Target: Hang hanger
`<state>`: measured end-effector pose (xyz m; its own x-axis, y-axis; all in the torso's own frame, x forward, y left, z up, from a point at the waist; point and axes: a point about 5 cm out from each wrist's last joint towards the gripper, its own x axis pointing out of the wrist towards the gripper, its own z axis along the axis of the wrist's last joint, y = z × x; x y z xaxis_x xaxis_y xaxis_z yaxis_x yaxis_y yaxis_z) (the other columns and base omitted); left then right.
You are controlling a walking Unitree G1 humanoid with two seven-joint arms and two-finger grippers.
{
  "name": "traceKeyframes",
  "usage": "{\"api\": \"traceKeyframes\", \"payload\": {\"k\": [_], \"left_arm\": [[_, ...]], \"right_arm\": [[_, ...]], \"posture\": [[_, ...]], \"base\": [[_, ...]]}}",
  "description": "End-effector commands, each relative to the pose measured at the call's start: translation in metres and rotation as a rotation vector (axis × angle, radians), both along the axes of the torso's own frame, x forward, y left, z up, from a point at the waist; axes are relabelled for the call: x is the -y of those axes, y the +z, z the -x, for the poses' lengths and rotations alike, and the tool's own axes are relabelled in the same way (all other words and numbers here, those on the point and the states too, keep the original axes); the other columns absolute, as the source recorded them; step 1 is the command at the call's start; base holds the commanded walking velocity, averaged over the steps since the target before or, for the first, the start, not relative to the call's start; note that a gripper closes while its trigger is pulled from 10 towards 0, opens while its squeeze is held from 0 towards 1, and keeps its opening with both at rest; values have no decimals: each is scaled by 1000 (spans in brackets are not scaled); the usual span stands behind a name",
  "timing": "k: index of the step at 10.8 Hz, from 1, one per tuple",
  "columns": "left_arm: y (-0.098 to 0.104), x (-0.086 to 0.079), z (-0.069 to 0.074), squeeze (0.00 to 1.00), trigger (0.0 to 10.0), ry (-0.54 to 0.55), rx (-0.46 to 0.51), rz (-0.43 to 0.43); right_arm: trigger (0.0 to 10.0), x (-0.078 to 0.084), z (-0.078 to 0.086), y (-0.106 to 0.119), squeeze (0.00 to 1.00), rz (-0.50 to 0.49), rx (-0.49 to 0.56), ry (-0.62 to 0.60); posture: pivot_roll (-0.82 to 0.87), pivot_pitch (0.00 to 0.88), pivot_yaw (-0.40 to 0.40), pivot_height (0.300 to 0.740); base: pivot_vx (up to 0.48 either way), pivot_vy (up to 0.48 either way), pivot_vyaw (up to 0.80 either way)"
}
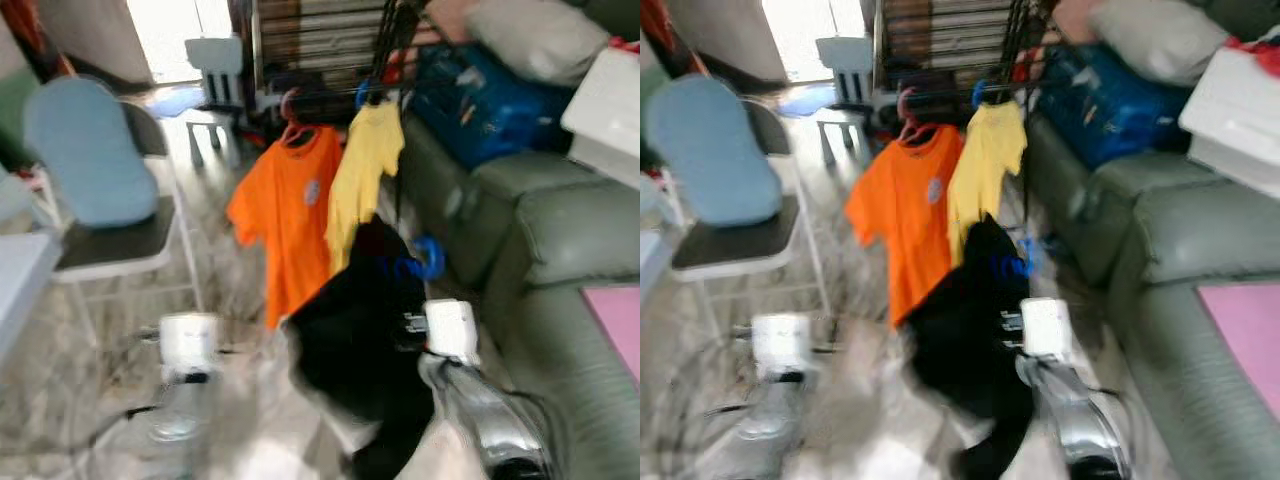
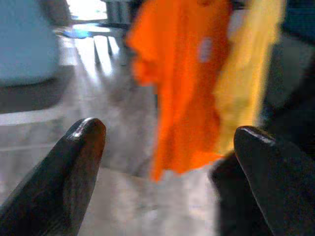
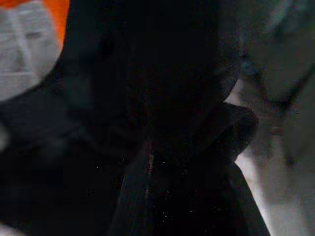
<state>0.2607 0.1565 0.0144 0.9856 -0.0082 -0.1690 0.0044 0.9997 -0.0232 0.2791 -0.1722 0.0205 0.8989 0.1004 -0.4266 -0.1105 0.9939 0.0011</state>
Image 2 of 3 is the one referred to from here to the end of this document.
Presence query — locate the blue floor rug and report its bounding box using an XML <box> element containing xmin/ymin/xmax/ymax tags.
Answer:
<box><xmin>60</xmin><ymin>23</ymin><xmax>113</xmax><ymax>40</ymax></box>

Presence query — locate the orange t-shirt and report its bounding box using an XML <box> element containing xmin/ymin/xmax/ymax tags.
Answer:
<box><xmin>126</xmin><ymin>0</ymin><xmax>234</xmax><ymax>182</ymax></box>

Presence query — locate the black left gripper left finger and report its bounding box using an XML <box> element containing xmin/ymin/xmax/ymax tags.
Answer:
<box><xmin>0</xmin><ymin>117</ymin><xmax>106</xmax><ymax>236</ymax></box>

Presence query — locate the green leather sofa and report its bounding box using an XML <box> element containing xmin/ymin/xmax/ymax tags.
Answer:
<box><xmin>258</xmin><ymin>29</ymin><xmax>315</xmax><ymax>163</ymax></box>

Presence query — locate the yellow polo shirt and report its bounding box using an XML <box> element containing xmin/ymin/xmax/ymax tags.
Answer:
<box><xmin>213</xmin><ymin>0</ymin><xmax>287</xmax><ymax>152</ymax></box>

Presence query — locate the black garment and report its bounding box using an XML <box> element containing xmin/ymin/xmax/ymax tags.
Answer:
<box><xmin>208</xmin><ymin>151</ymin><xmax>271</xmax><ymax>236</ymax></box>

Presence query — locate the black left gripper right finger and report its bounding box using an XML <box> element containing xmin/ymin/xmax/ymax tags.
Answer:
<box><xmin>233</xmin><ymin>125</ymin><xmax>315</xmax><ymax>236</ymax></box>

